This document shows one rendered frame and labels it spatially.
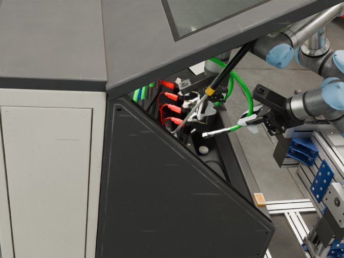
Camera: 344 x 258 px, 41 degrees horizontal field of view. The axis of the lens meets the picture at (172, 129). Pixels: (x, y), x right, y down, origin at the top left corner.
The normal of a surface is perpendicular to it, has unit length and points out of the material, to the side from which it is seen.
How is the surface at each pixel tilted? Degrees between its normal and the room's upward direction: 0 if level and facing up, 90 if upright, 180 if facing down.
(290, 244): 0
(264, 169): 0
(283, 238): 0
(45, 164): 90
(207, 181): 90
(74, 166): 90
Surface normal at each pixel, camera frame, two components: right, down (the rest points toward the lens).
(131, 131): 0.15, 0.62
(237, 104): 0.15, -0.78
